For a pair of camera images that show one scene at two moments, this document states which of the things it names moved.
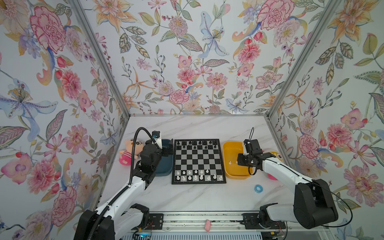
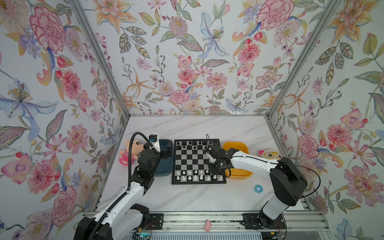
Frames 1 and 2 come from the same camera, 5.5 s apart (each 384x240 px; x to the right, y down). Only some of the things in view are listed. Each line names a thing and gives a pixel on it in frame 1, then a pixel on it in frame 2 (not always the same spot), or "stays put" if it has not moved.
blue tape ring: x=256 y=190 stays put
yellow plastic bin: x=233 y=170 stays put
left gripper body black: x=164 y=152 stays put
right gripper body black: x=244 y=160 → x=214 y=167
